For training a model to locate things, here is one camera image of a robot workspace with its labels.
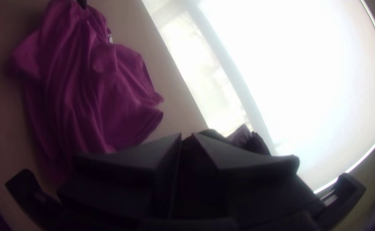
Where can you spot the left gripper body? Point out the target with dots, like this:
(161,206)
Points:
(82,3)

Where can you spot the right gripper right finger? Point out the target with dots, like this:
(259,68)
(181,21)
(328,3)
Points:
(254,186)

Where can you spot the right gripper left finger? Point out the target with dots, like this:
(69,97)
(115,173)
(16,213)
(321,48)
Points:
(120,179)

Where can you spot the maroon t-shirt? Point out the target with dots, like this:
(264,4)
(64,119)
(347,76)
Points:
(84,90)

